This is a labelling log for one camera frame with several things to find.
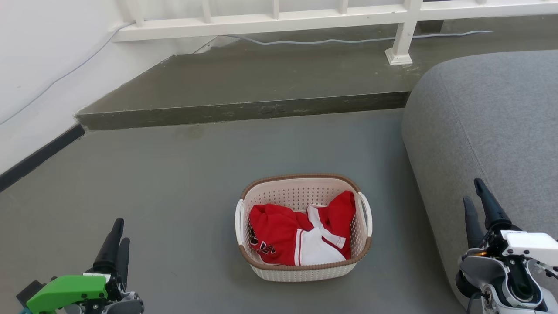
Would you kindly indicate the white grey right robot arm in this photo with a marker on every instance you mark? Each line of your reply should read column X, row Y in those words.
column 479, row 268

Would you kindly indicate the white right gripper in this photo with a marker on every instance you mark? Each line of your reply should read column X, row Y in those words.
column 532, row 244

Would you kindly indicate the black baseboard strip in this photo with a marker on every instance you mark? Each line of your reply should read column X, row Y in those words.
column 43, row 152

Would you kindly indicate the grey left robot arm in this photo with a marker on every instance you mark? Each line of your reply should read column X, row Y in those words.
column 126, row 305

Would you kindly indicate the red and white jersey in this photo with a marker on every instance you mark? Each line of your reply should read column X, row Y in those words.
column 274, row 226

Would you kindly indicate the grey fabric sofa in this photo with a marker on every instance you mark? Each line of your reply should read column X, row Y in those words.
column 479, row 131

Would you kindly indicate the dark raised concrete platform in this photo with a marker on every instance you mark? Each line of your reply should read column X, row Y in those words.
column 261, row 78

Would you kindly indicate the white wooden railing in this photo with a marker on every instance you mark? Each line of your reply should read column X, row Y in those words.
column 261, row 22

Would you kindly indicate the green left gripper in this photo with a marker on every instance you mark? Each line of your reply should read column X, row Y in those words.
column 65, row 290

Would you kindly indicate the white perforated plastic laundry basket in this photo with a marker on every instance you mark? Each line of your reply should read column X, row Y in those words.
column 301, row 272

